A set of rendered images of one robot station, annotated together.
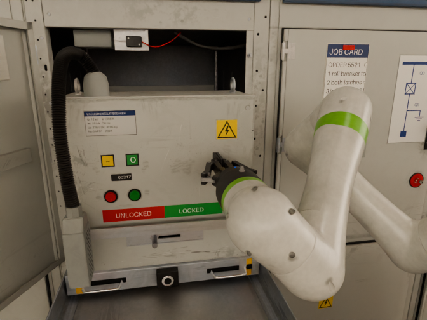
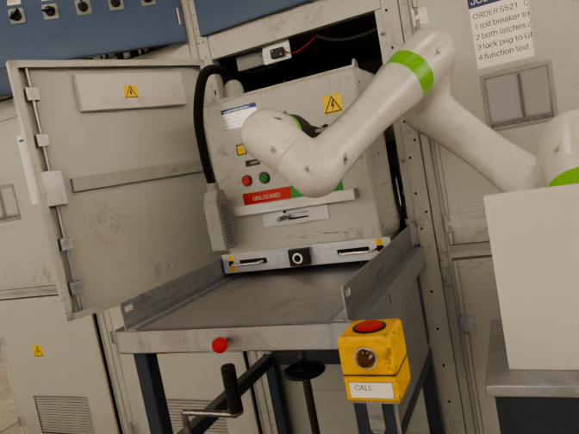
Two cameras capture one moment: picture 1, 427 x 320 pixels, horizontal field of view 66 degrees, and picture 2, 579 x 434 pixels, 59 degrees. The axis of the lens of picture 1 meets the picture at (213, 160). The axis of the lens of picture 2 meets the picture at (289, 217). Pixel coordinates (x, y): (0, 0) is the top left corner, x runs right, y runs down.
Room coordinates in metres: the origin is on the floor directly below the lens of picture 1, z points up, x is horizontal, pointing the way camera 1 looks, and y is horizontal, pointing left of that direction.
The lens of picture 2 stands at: (-0.41, -0.71, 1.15)
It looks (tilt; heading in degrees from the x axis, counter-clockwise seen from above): 5 degrees down; 35
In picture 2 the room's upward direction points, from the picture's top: 10 degrees counter-clockwise
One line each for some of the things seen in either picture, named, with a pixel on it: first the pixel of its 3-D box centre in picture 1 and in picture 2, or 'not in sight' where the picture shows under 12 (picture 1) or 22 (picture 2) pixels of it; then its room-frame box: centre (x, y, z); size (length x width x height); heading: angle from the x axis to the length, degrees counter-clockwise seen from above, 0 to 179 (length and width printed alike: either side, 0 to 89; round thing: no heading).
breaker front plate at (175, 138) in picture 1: (163, 190); (286, 170); (0.82, 0.13, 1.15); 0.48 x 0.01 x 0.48; 100
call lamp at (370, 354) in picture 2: not in sight; (364, 360); (0.20, -0.37, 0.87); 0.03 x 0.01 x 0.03; 100
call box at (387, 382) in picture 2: not in sight; (374, 359); (0.24, -0.36, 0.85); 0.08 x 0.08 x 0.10; 10
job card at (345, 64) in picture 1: (345, 77); (500, 24); (1.12, -0.43, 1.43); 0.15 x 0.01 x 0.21; 100
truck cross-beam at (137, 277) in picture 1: (166, 270); (304, 254); (0.83, 0.13, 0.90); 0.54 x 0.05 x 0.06; 100
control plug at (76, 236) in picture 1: (79, 247); (220, 220); (0.71, 0.33, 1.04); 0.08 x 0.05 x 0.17; 10
